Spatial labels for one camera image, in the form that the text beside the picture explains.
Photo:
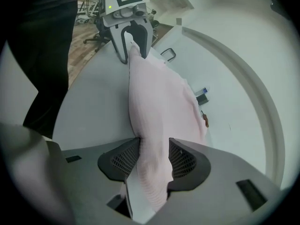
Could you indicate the person's black clothing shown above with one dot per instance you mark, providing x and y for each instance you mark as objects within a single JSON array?
[{"x": 47, "y": 55}]

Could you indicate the black square pen holder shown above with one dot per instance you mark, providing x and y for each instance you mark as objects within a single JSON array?
[{"x": 202, "y": 99}]

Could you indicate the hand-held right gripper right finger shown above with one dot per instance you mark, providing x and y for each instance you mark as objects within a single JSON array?
[{"x": 211, "y": 191}]

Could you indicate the clear water bottle blue label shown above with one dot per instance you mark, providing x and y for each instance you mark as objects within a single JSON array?
[{"x": 201, "y": 91}]

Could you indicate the black office chair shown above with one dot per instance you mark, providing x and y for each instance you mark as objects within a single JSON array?
[{"x": 100, "y": 32}]

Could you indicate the pink robe garment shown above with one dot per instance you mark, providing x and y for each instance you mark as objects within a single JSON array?
[{"x": 159, "y": 102}]

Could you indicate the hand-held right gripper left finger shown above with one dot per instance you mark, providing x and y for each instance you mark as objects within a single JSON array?
[{"x": 93, "y": 172}]

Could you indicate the black platform trolley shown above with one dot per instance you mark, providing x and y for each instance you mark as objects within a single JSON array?
[{"x": 173, "y": 56}]

